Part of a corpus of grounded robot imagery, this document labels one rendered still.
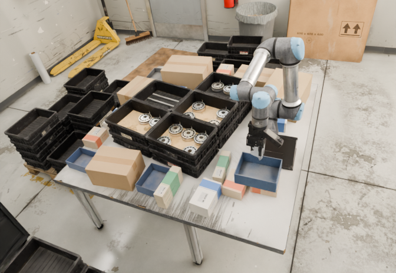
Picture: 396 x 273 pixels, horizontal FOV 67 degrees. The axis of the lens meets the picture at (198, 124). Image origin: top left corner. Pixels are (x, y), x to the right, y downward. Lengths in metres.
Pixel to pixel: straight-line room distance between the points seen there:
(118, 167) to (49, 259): 0.71
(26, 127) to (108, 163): 1.53
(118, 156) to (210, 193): 0.67
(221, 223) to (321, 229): 1.08
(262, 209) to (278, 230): 0.15
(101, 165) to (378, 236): 2.09
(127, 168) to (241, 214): 0.75
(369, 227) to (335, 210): 0.26
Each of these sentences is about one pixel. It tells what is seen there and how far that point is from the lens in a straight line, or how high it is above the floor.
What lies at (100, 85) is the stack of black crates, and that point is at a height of 0.48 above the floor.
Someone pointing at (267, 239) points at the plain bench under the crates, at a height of 0.70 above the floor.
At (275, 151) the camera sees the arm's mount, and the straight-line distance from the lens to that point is 1.96.
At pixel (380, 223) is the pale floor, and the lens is 2.84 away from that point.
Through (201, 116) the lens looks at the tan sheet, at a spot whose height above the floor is 0.83.
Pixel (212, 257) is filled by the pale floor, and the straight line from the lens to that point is 2.49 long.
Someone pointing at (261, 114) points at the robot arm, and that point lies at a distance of 1.35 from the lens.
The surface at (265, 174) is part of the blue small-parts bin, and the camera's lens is 1.54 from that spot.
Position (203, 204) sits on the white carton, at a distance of 1.77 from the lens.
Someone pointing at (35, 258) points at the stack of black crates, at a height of 0.49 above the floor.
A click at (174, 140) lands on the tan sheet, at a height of 0.83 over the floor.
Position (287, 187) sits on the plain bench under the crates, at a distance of 1.96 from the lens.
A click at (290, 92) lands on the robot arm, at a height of 1.20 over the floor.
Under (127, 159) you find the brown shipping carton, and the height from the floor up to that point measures 0.86.
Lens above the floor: 2.24
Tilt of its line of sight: 40 degrees down
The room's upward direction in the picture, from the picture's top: 8 degrees counter-clockwise
